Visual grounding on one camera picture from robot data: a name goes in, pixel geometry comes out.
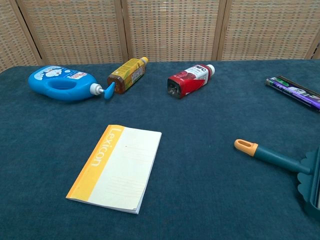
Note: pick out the yellow Lexicon notebook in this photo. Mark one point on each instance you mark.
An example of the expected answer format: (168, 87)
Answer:
(117, 172)

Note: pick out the red NFC juice bottle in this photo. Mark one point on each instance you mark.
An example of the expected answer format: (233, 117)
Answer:
(190, 80)

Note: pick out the amber tea bottle yellow label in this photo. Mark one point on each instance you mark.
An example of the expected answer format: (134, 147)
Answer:
(127, 75)

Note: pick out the blue tablecloth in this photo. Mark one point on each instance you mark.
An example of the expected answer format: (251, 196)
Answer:
(200, 200)

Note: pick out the woven bamboo folding screen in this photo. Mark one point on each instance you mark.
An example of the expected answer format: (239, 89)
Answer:
(172, 27)

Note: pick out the blue pump soap bottle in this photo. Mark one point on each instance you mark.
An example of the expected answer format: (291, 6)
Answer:
(60, 75)

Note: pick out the teal lint roller orange tip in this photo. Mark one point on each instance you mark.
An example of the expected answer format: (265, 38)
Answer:
(275, 160)

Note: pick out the purple green packaged box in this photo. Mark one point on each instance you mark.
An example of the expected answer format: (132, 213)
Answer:
(295, 91)

